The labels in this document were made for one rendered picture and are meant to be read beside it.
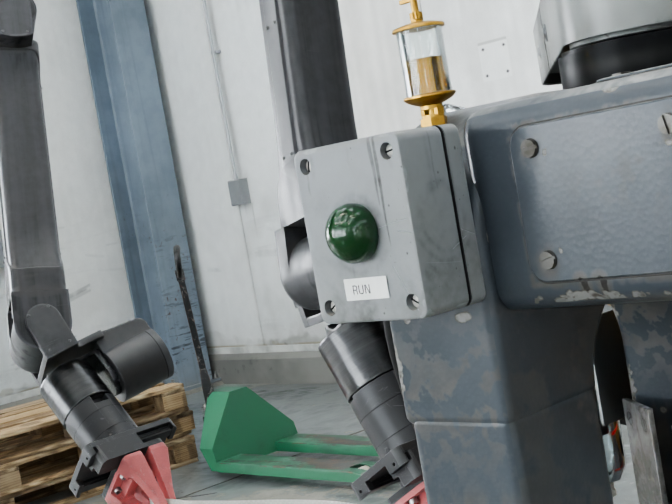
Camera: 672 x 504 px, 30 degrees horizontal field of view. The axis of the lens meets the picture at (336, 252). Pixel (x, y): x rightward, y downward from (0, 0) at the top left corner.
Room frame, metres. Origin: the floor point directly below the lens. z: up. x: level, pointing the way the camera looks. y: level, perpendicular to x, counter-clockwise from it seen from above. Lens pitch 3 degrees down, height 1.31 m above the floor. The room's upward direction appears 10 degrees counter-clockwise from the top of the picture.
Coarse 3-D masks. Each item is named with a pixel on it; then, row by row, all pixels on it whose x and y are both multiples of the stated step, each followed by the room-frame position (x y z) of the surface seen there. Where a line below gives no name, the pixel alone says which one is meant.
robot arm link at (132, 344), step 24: (48, 312) 1.25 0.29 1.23; (48, 336) 1.24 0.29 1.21; (72, 336) 1.24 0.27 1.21; (96, 336) 1.26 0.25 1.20; (120, 336) 1.28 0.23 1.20; (144, 336) 1.28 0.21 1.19; (48, 360) 1.23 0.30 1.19; (120, 360) 1.26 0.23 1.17; (144, 360) 1.26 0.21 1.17; (168, 360) 1.28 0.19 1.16; (144, 384) 1.27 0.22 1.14
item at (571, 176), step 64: (512, 128) 0.61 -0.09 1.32; (576, 128) 0.58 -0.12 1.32; (640, 128) 0.55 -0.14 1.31; (512, 192) 0.61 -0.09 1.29; (576, 192) 0.58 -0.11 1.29; (640, 192) 0.56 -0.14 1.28; (512, 256) 0.62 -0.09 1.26; (576, 256) 0.58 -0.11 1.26; (640, 256) 0.56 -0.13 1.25; (448, 320) 0.64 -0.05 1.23; (512, 320) 0.63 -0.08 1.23; (576, 320) 0.67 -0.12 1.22; (640, 320) 0.80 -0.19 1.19; (448, 384) 0.65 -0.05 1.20; (512, 384) 0.63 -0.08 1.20; (576, 384) 0.66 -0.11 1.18; (640, 384) 0.81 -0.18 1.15; (448, 448) 0.65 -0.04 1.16; (512, 448) 0.62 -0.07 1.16; (576, 448) 0.66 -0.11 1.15
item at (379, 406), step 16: (368, 384) 0.92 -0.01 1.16; (384, 384) 0.91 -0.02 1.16; (368, 400) 0.91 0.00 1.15; (384, 400) 0.91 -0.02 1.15; (400, 400) 0.91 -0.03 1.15; (368, 416) 0.92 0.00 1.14; (384, 416) 0.91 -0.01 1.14; (400, 416) 0.90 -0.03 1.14; (368, 432) 0.92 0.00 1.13; (384, 432) 0.91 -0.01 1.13; (400, 432) 0.90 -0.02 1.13; (384, 448) 0.91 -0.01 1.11; (400, 448) 0.87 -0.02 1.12; (384, 464) 0.88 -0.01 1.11; (400, 464) 0.87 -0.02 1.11; (368, 480) 0.89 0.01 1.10; (384, 480) 0.91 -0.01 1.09; (400, 480) 0.93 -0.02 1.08
